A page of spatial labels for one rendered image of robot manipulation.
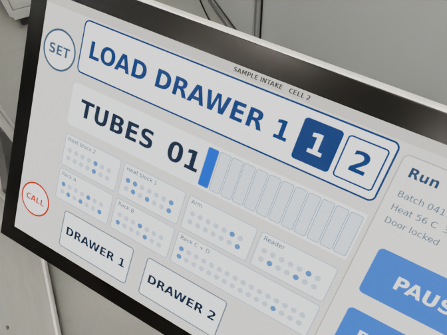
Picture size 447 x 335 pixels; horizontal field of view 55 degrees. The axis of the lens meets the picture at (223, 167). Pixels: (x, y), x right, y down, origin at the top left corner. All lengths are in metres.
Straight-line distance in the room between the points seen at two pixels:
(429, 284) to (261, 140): 0.17
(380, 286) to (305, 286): 0.06
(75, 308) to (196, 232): 1.19
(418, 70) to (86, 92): 0.88
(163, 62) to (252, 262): 0.20
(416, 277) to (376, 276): 0.03
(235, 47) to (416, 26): 0.80
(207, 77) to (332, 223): 0.16
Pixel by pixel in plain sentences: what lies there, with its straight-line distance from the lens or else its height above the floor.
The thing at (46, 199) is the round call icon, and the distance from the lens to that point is 0.52.
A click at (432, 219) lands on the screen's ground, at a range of 0.36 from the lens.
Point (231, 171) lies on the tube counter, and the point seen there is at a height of 1.12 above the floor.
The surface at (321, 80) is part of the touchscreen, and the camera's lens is 0.34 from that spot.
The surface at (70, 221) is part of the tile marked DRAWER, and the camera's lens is 0.50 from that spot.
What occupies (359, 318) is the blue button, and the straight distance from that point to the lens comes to 0.40.
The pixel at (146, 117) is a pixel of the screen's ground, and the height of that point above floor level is 1.13.
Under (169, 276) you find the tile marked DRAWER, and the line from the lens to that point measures 0.45.
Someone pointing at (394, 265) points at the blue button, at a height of 1.11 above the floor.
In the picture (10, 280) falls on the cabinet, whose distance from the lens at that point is 1.26.
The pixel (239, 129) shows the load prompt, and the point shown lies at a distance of 0.37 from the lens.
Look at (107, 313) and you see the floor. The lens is 1.54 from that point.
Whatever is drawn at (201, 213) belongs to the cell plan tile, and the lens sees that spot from 0.40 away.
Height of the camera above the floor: 1.44
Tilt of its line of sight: 58 degrees down
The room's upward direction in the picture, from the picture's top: 3 degrees counter-clockwise
